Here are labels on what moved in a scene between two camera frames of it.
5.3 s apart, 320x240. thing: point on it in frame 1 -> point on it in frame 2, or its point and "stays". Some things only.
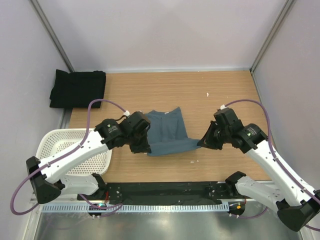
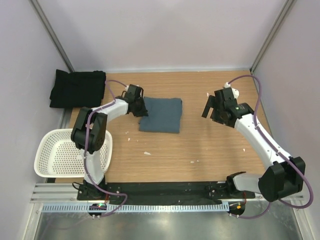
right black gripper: x=207 y=141 -> x=210 y=103
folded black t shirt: x=77 y=89 stays
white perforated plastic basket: x=58 y=140 stays
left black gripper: x=144 y=146 -> x=143 y=112
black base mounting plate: x=166 y=193 stays
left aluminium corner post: x=52 y=35 stays
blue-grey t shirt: x=167 y=134 -> x=164 y=115
